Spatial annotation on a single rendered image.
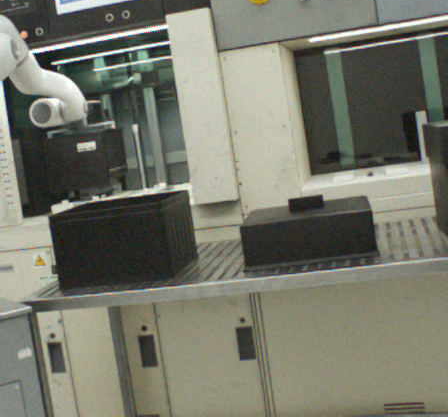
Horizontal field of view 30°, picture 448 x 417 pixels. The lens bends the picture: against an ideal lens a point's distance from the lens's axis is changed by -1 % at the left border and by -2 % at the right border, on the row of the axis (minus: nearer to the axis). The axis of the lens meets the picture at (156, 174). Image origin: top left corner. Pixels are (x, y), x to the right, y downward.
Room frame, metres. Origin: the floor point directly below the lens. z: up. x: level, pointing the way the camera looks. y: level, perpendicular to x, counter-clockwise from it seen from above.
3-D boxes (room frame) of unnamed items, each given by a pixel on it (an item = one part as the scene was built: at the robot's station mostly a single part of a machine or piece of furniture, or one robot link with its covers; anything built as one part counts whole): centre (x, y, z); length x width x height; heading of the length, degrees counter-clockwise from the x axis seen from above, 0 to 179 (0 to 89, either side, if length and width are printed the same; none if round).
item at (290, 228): (1.87, -0.33, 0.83); 0.29 x 0.29 x 0.13; 77
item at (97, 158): (2.74, 0.22, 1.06); 0.24 x 0.20 x 0.32; 75
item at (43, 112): (2.49, 0.28, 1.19); 0.13 x 0.09 x 0.08; 165
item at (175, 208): (1.99, 0.09, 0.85); 0.28 x 0.28 x 0.17; 74
